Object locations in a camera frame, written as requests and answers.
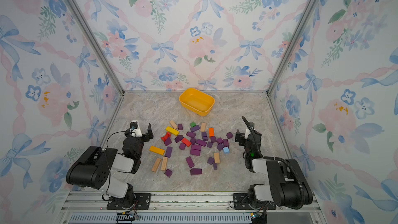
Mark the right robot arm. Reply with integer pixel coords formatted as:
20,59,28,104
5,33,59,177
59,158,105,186
235,122,313,209

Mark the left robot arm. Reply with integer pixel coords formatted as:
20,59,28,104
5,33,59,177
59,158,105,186
66,121,154,211

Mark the yellow plastic storage bin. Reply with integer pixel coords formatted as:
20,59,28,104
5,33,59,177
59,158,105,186
179,88,215,116

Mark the orange-yellow brick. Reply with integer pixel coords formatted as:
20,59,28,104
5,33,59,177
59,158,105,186
149,146,165,156

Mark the red bridge brick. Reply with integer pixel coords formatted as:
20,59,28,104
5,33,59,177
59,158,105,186
161,132,171,142

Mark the light blue cube brick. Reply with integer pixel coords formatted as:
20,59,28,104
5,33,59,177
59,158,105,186
223,147,230,154

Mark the yellow long brick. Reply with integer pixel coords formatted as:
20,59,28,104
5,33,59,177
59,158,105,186
165,127,179,136

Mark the purple long brick left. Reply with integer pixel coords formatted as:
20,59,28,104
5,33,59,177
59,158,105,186
164,147,173,158

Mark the purple long brick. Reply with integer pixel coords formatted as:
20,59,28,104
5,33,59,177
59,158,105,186
164,147,173,158
190,125,201,132
186,157,194,169

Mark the natural wood brick top left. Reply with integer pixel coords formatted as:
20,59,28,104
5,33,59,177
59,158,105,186
170,120,178,130

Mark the natural wood long brick left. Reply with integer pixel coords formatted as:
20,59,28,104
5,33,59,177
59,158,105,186
151,158,162,172

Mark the natural wood long brick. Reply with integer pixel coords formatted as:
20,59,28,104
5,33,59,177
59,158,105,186
161,157,168,171
151,158,162,172

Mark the orange brick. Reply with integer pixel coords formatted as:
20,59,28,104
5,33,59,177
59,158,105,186
209,128,215,137

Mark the natural wood brick right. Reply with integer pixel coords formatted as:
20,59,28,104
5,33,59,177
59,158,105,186
214,152,220,164

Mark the red flat brick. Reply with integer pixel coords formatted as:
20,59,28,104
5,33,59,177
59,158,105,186
181,138,192,147

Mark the natural wood brick top centre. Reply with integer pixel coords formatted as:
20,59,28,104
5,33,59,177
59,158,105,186
200,122,207,132

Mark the purple brick centre slanted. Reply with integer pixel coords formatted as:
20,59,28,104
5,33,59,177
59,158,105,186
197,139,207,147

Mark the purple long brick top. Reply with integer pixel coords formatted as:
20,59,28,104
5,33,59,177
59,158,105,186
190,125,201,132

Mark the purple large block centre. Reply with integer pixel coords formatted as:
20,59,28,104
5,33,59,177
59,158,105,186
190,144,202,156

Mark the purple long brick bottom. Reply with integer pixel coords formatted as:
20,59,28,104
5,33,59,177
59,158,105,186
186,157,194,169

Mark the purple brick bottom flat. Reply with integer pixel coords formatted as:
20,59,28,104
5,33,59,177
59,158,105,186
190,168,203,176

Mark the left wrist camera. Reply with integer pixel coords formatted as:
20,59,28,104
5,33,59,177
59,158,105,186
130,121,143,138

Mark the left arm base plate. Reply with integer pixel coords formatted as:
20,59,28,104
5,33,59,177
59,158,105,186
106,193,152,211

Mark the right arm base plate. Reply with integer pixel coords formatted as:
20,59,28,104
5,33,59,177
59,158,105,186
231,193,277,211

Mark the aluminium mounting rail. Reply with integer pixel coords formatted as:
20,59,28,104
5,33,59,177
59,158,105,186
55,190,326,224

